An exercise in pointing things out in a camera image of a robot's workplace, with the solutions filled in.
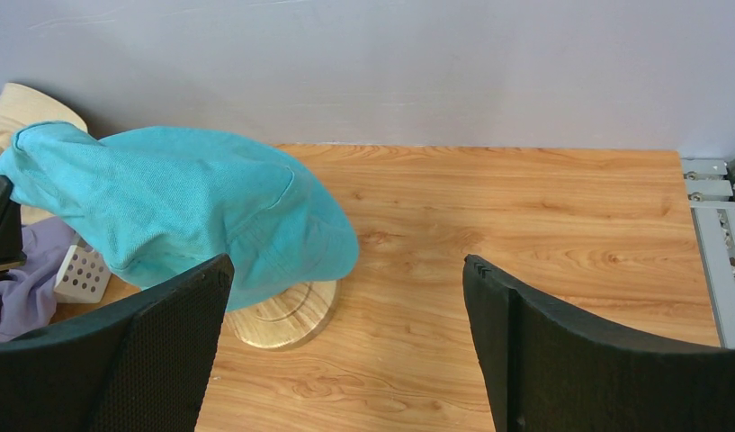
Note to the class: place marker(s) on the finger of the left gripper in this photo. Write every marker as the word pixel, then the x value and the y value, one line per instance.
pixel 11 254

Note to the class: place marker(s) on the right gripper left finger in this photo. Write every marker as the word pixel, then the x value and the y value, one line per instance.
pixel 138 364

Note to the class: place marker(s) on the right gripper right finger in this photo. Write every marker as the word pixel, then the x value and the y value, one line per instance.
pixel 551 366

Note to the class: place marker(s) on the turquoise bucket hat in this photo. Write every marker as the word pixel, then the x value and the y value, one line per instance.
pixel 157 201

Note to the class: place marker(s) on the lavender bucket hat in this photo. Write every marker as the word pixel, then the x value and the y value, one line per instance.
pixel 27 292

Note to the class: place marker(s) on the white perforated basket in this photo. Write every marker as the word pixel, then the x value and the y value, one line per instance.
pixel 83 276

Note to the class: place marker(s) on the beige cap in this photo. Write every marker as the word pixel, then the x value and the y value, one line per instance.
pixel 22 106

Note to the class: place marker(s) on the wooden hat stand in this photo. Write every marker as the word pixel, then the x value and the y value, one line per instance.
pixel 287 320

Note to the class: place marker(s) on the aluminium frame rails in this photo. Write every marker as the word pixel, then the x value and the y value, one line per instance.
pixel 710 188

